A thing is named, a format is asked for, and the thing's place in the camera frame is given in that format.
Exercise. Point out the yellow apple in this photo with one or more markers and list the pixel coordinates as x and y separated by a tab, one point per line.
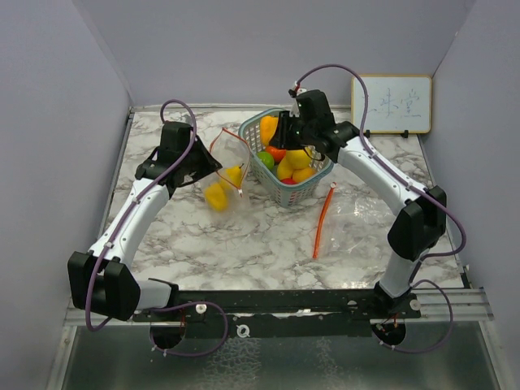
293	160

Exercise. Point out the clear zip bag on table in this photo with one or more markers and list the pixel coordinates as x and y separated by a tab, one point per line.
342	227

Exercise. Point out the yellow pear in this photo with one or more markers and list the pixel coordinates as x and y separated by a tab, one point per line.
231	178

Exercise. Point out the yellow bell pepper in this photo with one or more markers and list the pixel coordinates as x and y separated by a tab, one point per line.
216	197

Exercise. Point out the green apple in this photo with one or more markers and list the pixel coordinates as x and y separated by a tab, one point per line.
266	159

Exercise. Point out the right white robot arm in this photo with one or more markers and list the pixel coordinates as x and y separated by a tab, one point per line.
420	219

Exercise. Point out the orange tangerine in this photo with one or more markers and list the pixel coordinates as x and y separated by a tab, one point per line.
277	154

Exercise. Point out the yellow mango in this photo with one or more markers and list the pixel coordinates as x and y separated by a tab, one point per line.
300	175

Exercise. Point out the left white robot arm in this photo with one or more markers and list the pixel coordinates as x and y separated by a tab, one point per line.
101	280

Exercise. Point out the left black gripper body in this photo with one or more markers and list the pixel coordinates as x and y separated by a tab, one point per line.
192	140

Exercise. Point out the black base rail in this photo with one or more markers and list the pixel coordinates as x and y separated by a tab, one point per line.
282	313

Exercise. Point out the clear zip bag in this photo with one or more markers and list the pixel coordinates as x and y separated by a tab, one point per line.
225	191
342	227

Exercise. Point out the orange bell pepper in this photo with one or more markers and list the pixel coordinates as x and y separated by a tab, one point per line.
267	128

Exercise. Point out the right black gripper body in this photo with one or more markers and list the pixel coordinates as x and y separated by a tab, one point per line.
307	132

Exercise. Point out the small whiteboard with writing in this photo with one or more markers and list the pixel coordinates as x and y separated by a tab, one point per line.
395	104

